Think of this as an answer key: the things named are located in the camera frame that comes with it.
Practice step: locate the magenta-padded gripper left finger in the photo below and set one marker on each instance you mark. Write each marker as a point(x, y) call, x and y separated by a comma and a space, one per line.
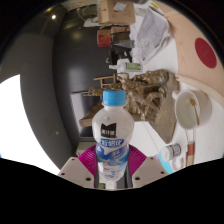
point(76, 168)

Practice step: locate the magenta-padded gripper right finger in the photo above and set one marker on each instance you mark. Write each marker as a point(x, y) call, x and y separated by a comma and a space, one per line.
point(148, 168)

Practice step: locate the blue-capped white drink bottle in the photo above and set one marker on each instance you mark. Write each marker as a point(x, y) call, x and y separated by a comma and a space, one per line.
point(112, 133)

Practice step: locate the white-lidded small jar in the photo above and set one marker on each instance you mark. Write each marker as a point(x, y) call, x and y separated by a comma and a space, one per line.
point(170, 152)

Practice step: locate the long ceiling light strip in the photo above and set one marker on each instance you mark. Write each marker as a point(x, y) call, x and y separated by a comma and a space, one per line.
point(23, 126)

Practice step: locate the white ceramic mug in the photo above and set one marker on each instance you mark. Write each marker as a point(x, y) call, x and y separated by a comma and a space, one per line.
point(188, 110)

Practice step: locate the golden sculpture on wooden board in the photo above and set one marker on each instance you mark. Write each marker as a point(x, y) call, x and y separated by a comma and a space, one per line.
point(150, 96)

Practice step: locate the wooden easel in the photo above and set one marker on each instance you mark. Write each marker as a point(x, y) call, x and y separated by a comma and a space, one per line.
point(105, 81)

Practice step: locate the green-labelled white spray bottle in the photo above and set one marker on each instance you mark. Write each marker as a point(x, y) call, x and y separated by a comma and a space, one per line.
point(128, 66)

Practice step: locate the flat round red coaster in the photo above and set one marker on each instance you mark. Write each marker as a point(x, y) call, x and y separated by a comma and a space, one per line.
point(206, 52)

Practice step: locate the red box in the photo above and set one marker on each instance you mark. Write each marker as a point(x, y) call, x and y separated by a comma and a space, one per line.
point(104, 38)

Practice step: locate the grey printed newspaper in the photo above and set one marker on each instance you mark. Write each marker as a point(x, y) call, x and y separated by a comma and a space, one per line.
point(151, 33)

